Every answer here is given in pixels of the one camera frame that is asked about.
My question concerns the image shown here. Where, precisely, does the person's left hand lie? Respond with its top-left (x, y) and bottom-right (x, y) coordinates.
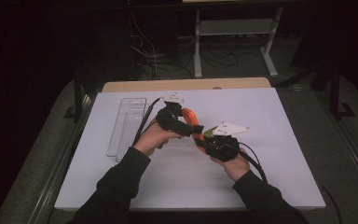
top-left (132, 119), bottom-right (185, 157)

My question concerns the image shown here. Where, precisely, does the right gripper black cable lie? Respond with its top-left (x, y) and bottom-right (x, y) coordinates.
top-left (238, 141), bottom-right (269, 183)

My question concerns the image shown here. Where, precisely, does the black metal stand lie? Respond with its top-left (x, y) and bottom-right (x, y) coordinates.
top-left (328, 62), bottom-right (357, 121)
top-left (62, 69), bottom-right (90, 123)

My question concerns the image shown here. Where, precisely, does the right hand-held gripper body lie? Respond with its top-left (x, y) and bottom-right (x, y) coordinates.
top-left (204, 121), bottom-right (252, 163)

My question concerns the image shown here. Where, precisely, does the white table sheet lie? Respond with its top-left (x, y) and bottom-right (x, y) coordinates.
top-left (54, 87), bottom-right (326, 213)

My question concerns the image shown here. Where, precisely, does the tangle of floor cables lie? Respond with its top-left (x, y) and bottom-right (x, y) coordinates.
top-left (127, 12), bottom-right (241, 80)

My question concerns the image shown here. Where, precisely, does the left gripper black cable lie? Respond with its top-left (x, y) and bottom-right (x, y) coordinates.
top-left (131, 97), bottom-right (162, 147)

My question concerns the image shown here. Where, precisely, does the person's right hand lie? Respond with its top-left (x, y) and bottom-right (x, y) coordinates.
top-left (209, 148), bottom-right (252, 183)

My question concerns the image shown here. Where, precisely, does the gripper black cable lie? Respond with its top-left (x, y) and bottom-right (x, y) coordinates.
top-left (131, 97), bottom-right (162, 147)
top-left (238, 141), bottom-right (269, 183)

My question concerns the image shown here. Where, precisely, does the black floor cable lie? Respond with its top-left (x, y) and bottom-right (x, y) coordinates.
top-left (318, 183), bottom-right (345, 224)

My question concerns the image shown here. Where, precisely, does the orange phone case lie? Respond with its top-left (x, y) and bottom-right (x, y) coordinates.
top-left (181, 106), bottom-right (208, 154)

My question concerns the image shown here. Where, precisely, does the clear plastic tray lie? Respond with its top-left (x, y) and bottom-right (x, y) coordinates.
top-left (106, 97), bottom-right (147, 164)

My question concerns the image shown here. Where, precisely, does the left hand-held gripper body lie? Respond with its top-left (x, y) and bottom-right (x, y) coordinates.
top-left (155, 91), bottom-right (186, 131)

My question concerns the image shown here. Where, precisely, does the white metal stand frame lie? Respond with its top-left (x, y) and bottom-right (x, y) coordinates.
top-left (193, 7), bottom-right (284, 78)

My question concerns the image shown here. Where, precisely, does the metal floor rail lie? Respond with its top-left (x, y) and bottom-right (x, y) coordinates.
top-left (315, 90), bottom-right (358, 195)
top-left (27, 92), bottom-right (98, 224)

